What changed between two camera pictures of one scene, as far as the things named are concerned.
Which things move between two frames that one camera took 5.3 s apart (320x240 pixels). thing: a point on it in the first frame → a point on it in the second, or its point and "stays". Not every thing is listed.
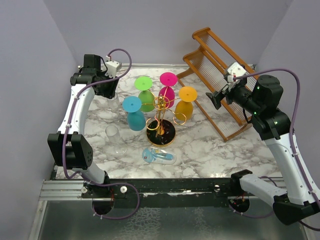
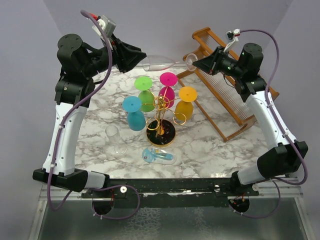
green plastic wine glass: x=144 y=83 stays
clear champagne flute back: x=114 y=105 → x=151 y=63
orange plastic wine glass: x=183 y=110 stays
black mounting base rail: x=165 y=192 stays
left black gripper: x=110 y=92 → x=122 y=52
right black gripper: x=216 y=98 → x=208 y=63
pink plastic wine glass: x=168 y=79 stays
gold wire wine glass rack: x=160 y=131 stays
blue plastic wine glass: x=135 y=117 stays
